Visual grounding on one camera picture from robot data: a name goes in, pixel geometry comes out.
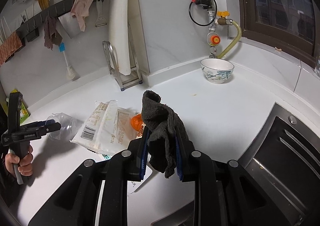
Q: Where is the pink hanging cloth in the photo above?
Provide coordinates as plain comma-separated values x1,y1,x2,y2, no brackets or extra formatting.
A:
71,0,93,32

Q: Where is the orange mesh hanging cloth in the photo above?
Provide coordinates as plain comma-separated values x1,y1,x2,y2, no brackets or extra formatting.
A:
0,31,23,65

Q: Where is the black wall hook rail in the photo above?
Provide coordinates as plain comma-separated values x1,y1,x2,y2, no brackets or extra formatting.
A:
16,0,104,52

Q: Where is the blue white bottle brush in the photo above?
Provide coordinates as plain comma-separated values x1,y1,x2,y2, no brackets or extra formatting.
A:
59,42,76,81

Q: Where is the metal gas pipe with valve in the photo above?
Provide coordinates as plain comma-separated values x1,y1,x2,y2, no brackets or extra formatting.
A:
204,0,242,59

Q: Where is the white food packaging bag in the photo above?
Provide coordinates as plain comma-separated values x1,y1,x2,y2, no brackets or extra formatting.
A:
71,100,137,155

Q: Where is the dark purple hanging cloth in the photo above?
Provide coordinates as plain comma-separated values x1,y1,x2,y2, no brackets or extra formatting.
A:
44,16,62,50

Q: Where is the black kitchen sink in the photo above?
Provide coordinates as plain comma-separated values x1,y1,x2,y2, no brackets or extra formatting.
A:
238,103,319,225

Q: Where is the white vegetable peeler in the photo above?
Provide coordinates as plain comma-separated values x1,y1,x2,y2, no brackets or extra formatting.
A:
95,0,107,27

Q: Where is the orange peel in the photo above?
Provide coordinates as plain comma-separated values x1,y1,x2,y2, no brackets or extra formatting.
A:
130,114,143,132

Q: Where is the dark grey cloth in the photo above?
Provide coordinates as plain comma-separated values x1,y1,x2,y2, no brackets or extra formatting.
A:
142,90,189,178

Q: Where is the dark window frame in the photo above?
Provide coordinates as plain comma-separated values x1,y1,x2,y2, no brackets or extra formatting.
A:
239,0,319,67

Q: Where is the hanging cleaver knife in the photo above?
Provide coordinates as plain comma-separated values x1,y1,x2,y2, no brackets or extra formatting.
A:
58,12,81,39

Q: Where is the clear plastic cup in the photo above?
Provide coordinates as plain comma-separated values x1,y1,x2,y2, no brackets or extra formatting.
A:
46,113,83,141

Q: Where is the clear glass mug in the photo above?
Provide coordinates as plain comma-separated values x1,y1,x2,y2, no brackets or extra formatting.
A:
314,56,320,77

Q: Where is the yellow green seasoning pouch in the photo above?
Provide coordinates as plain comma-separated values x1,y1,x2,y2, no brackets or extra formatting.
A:
6,89,30,124

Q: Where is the black cable loop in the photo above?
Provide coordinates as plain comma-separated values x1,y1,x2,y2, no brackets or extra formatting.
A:
188,0,218,27

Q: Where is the person's left hand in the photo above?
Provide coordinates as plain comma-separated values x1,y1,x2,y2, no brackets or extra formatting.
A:
5,145,33,177

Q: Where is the white cutting board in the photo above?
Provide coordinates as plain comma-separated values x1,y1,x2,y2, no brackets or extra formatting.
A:
108,0,151,76

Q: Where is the flattened toothpaste box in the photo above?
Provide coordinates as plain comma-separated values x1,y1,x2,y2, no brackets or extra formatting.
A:
98,153,153,195

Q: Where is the metal cutting board rack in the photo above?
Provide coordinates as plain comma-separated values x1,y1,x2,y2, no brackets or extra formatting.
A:
102,40,143,91

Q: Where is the white patterned ceramic bowl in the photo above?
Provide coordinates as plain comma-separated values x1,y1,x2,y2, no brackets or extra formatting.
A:
200,58,234,84

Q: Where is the yellowish gas hose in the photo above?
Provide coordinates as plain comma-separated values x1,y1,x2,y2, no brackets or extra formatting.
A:
216,20,243,60

